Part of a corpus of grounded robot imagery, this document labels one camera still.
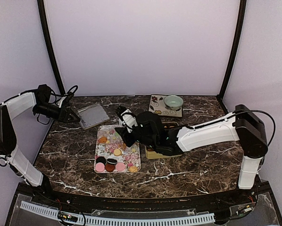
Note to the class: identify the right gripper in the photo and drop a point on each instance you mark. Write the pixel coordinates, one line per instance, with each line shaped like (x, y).
(122, 131)

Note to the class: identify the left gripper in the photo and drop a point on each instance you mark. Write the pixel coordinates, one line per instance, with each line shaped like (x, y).
(67, 114)

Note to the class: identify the silver tin lid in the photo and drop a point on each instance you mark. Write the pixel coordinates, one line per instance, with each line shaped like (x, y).
(92, 116)

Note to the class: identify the floral cookie tray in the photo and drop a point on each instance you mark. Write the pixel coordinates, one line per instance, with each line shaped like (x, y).
(110, 145)

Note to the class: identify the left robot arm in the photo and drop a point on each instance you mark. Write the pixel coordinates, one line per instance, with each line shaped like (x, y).
(41, 101)

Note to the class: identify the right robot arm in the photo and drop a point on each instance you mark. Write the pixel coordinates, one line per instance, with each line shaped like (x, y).
(241, 125)

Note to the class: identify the gold cookie tin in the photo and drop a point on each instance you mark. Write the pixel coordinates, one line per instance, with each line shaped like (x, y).
(151, 154)

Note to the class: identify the black sandwich cookie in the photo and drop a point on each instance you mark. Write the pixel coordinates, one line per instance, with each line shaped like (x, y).
(112, 161)
(101, 159)

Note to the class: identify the pink sandwich cookie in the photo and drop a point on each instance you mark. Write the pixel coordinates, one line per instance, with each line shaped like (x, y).
(120, 166)
(99, 167)

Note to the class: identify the swirl butter cookie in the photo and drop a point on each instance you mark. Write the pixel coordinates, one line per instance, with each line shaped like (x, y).
(133, 169)

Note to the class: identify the brown chocolate cookie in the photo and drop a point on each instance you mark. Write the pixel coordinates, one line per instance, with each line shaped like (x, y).
(109, 167)

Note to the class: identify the square floral plate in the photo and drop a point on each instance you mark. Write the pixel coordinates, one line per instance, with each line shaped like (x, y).
(157, 106)

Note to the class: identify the light green ceramic bowl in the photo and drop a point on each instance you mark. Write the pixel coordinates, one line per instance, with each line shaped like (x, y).
(173, 102)

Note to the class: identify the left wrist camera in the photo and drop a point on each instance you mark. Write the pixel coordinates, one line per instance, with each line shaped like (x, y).
(64, 101)

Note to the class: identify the white slotted cable duct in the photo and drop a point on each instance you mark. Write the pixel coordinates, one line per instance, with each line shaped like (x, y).
(121, 218)

